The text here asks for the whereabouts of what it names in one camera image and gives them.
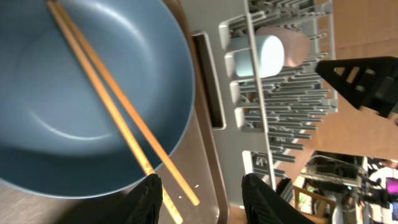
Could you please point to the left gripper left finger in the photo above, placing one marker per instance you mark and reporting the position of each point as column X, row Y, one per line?
column 140, row 206

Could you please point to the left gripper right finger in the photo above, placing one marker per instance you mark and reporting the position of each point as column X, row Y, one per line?
column 264, row 206

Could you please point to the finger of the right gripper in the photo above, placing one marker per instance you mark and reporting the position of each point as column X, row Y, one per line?
column 363, row 82

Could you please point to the wooden chopstick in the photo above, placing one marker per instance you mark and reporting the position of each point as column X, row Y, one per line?
column 102, row 93
column 130, row 109

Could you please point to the pink cup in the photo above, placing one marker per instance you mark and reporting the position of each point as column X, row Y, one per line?
column 296, row 44

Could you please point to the light blue cup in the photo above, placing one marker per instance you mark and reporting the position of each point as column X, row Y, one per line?
column 270, row 53

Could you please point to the grey dishwasher rack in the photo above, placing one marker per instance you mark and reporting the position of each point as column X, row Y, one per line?
column 260, row 124

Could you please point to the dark blue plate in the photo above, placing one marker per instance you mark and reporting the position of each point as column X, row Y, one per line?
column 57, row 137

